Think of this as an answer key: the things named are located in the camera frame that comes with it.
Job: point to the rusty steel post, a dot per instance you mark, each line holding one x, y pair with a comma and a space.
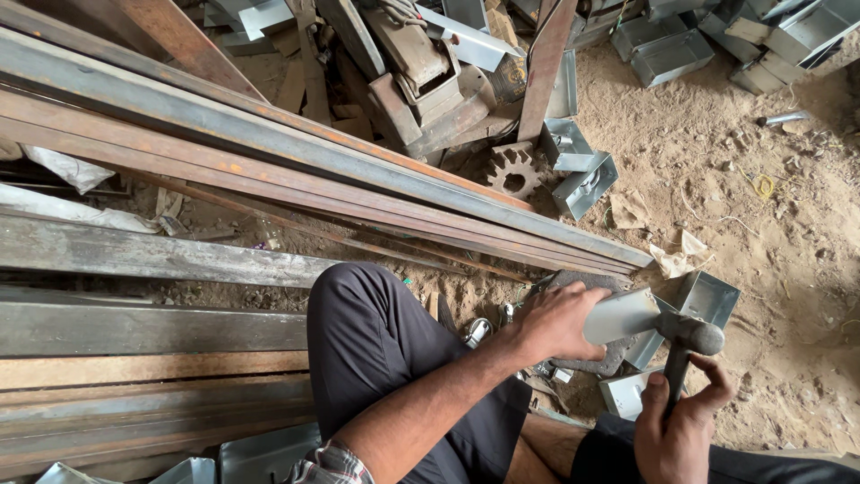
545, 67

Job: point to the open galvanized metal box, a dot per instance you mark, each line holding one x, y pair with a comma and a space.
583, 188
643, 348
563, 144
625, 393
705, 298

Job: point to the brown wooden plank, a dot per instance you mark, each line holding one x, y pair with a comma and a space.
148, 368

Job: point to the rusty iron machine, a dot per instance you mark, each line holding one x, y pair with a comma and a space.
423, 80

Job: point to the rusty gear wheel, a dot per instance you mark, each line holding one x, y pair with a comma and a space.
514, 171

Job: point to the person's leg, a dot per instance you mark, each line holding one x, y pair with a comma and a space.
772, 467
390, 356

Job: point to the galvanized metal sheet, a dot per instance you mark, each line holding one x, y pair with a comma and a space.
269, 454
134, 472

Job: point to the person's left leg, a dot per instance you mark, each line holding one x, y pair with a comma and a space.
390, 356

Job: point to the stack of grey steel beams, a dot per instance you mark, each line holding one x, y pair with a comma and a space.
134, 329

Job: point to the person's right hand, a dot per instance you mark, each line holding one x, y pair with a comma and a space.
672, 447

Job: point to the person's right leg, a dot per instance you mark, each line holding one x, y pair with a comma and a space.
772, 467

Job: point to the person's left hand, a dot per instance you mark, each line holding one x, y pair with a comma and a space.
547, 326

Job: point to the white plastic sack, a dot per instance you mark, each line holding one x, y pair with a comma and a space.
60, 210
70, 168

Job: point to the short metal tube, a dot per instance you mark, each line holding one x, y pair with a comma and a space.
785, 119

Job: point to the grey sheet metal box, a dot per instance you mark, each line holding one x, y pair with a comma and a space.
619, 316

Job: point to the steel ball-peen hammer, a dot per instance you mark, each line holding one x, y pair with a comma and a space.
692, 334

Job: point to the plaid shirt sleeve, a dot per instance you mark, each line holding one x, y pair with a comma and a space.
329, 465

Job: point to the bent galvanized sheet strip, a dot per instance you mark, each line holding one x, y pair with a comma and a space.
470, 37

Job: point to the bundle of rusty steel bars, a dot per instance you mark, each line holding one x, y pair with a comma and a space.
269, 148

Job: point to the heap of galvanized sheet offcuts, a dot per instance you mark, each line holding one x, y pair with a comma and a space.
248, 23

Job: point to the heap of galvanized metal boxes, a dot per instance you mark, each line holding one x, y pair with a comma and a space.
672, 54

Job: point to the dark grey anvil block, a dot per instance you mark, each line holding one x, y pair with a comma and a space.
608, 356

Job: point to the shiny metal clip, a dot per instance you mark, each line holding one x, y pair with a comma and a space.
478, 331
507, 312

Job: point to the crumpled brown paper scrap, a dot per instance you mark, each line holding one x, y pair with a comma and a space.
628, 210
678, 257

